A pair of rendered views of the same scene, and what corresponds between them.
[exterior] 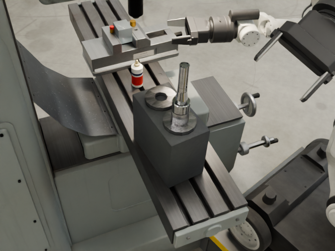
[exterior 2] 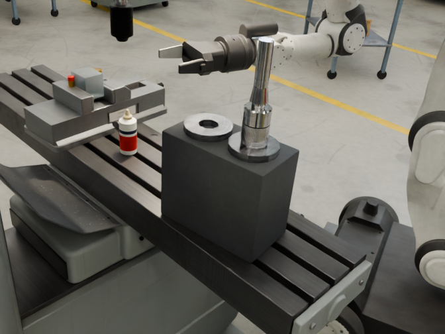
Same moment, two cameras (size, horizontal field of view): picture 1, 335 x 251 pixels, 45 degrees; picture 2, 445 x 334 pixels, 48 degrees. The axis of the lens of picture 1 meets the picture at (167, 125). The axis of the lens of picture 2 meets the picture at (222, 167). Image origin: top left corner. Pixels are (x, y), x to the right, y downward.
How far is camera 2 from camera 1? 0.46 m
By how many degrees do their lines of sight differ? 23
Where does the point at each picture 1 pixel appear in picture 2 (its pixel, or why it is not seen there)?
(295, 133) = not seen: hidden behind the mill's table
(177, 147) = (268, 178)
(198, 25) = (206, 47)
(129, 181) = (134, 315)
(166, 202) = (259, 283)
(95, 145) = (87, 253)
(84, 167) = (71, 299)
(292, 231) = (387, 311)
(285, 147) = not seen: hidden behind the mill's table
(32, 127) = not seen: outside the picture
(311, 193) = (382, 260)
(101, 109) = (81, 199)
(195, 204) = (301, 274)
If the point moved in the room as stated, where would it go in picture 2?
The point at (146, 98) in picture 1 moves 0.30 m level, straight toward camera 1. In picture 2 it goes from (189, 128) to (273, 231)
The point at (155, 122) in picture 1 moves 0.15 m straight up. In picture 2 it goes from (219, 154) to (226, 69)
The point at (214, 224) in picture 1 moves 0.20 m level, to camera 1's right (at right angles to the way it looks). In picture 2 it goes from (340, 294) to (432, 272)
